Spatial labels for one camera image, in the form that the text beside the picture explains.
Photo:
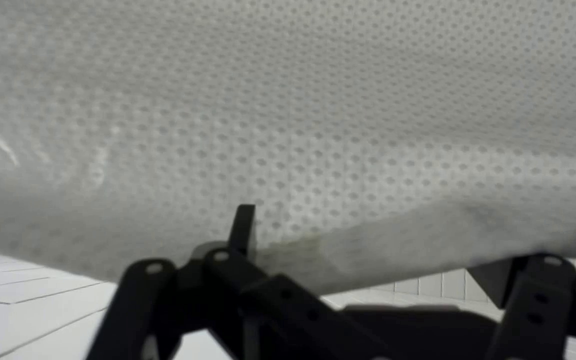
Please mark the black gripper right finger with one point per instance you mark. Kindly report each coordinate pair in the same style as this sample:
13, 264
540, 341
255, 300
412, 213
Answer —
537, 297

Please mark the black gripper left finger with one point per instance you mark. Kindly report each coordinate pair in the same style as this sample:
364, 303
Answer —
220, 291

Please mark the white shower curtain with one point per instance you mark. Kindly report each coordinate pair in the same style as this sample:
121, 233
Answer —
376, 138

